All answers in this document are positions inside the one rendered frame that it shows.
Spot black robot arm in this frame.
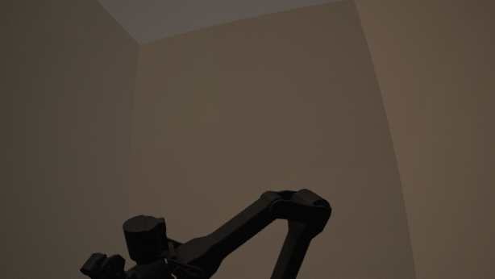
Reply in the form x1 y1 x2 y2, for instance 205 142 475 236
80 189 331 279

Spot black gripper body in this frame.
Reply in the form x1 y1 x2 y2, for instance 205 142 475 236
125 269 144 279

